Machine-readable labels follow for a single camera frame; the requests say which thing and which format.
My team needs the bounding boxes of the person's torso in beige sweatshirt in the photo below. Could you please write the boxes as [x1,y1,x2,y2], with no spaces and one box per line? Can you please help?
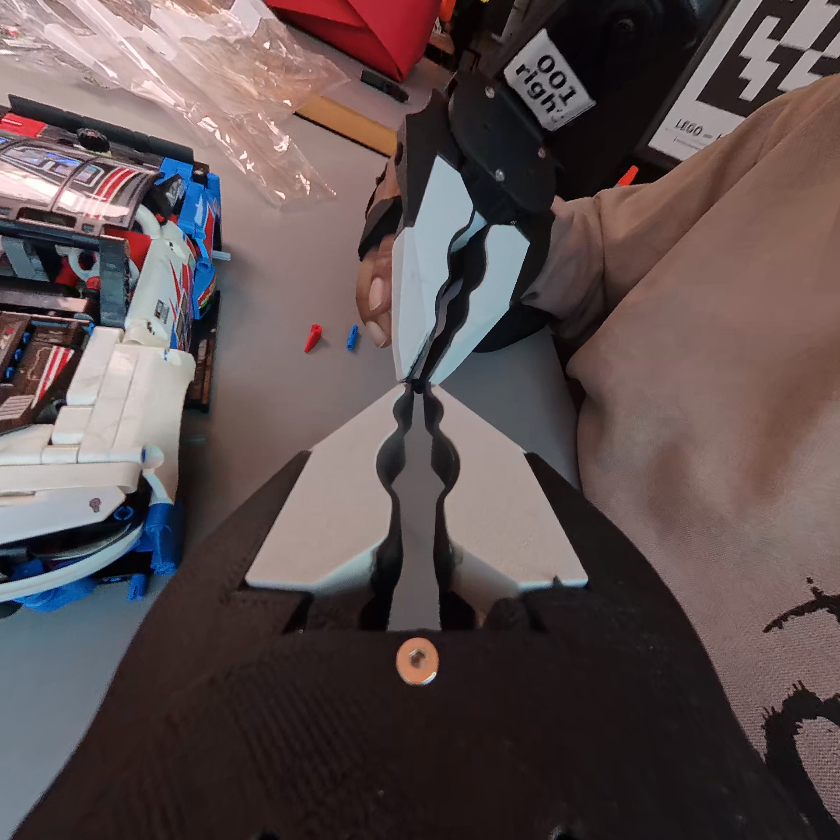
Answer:
[567,217,840,840]

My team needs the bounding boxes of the toy brick race car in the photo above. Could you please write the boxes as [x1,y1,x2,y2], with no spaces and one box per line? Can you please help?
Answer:
[0,94,232,613]

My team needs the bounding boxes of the grey desk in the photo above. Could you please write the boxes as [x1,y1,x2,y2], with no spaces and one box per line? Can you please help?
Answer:
[0,23,581,840]

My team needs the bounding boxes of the white sign with black pattern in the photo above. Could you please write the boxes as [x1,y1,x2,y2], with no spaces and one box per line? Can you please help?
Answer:
[646,0,840,162]

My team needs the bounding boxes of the small black bar object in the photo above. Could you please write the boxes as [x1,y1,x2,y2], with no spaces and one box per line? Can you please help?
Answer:
[360,69,410,103]

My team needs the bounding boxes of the person's right hand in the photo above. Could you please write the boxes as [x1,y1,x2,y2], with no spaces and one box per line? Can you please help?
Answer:
[356,161,403,349]

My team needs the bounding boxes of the clear plastic bags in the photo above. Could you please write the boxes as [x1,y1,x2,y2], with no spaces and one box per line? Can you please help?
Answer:
[0,0,350,211]

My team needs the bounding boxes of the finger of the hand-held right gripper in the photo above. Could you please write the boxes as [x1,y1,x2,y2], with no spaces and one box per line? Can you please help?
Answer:
[392,157,476,385]
[420,223,530,386]

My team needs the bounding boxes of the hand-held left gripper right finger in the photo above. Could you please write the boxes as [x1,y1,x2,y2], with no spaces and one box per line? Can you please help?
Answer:
[423,384,589,631]

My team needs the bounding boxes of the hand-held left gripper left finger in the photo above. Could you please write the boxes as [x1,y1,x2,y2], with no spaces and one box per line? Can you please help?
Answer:
[244,382,413,631]

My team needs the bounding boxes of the red bag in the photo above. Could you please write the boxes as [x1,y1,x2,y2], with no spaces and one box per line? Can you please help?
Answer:
[264,0,445,81]

